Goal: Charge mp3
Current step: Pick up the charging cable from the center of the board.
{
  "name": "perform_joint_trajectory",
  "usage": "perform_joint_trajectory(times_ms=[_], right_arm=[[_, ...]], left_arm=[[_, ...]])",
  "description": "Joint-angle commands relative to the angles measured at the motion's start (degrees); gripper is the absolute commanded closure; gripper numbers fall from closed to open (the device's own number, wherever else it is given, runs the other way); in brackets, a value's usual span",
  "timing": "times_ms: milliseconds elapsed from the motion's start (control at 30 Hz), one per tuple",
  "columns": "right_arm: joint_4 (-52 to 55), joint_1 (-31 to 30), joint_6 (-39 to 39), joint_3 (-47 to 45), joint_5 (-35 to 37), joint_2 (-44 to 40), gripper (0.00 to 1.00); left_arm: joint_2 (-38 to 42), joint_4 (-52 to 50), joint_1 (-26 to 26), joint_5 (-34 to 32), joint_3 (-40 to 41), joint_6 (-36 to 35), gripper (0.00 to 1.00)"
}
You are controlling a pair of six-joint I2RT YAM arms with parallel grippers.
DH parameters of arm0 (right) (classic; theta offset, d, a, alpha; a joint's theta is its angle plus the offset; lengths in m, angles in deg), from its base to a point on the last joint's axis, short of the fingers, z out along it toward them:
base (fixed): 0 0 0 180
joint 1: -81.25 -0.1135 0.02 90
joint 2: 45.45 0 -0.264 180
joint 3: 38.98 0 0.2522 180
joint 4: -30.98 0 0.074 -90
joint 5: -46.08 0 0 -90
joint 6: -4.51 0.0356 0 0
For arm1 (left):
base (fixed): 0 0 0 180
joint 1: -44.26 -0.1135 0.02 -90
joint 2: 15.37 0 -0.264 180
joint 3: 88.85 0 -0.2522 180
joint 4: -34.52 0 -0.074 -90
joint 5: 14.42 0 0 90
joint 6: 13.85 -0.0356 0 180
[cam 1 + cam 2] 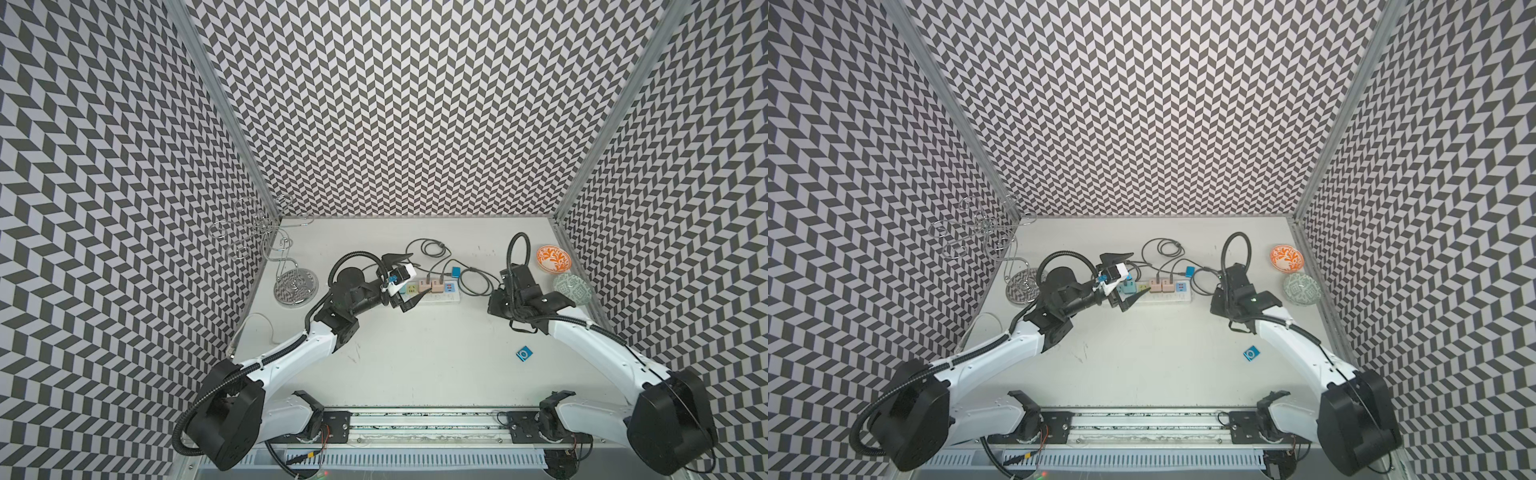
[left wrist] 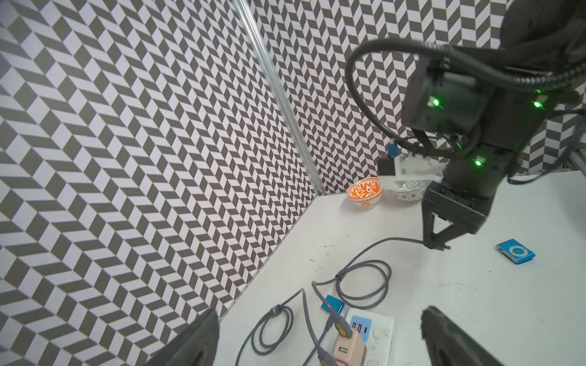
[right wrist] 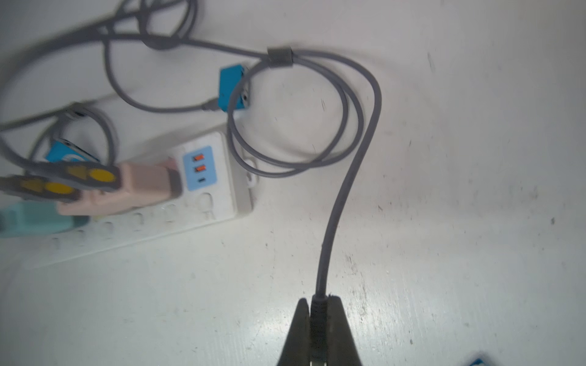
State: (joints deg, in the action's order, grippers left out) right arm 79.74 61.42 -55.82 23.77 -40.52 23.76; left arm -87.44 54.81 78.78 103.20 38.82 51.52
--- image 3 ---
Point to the teal usb charger plug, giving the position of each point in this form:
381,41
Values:
31,218

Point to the blue square mp3 player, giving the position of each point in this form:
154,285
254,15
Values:
229,77
64,150

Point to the white multicolour power strip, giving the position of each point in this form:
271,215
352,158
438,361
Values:
215,189

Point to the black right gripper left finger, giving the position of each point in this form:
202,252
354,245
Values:
297,348

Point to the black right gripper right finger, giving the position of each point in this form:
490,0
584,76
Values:
341,348

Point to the pink usb charger plug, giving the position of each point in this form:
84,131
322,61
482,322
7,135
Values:
97,203

